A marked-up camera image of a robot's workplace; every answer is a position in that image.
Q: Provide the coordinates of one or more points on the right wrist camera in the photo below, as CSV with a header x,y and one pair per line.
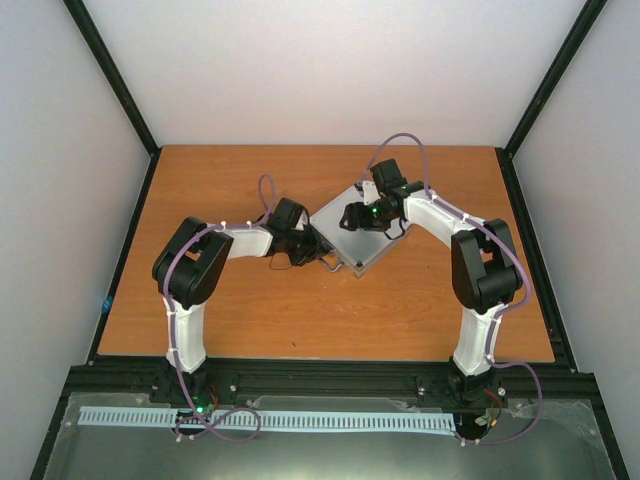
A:
x,y
385,177

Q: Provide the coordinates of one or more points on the aluminium poker case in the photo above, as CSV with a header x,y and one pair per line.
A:
x,y
358,251

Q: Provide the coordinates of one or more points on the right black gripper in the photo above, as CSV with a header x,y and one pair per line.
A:
x,y
356,220

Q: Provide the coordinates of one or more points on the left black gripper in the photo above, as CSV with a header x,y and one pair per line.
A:
x,y
316,252

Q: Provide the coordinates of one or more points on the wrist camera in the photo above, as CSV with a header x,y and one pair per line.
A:
x,y
385,177
289,216

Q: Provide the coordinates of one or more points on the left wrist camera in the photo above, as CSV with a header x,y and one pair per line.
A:
x,y
289,216

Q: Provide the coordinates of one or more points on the white slotted cable duct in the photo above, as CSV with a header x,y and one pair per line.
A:
x,y
272,421

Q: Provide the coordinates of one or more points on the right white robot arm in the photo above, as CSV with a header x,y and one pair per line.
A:
x,y
485,270

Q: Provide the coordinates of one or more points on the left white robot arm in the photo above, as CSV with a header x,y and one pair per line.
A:
x,y
188,269

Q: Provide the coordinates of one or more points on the black aluminium frame rail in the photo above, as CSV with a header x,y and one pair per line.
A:
x,y
235,381

